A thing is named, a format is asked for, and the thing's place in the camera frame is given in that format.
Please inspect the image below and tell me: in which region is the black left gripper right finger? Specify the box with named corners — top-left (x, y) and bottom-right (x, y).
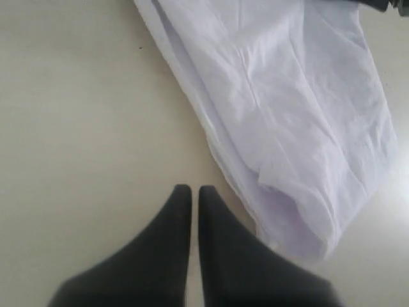
top-left (198, 185), bottom-right (343, 306)

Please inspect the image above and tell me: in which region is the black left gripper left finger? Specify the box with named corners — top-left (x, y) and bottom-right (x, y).
top-left (49, 184), bottom-right (192, 306)

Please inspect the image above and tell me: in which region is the white t-shirt red logo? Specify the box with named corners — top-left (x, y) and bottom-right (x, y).
top-left (136, 1), bottom-right (397, 261)

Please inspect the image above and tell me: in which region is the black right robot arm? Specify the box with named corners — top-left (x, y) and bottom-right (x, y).
top-left (359, 0), bottom-right (408, 16)

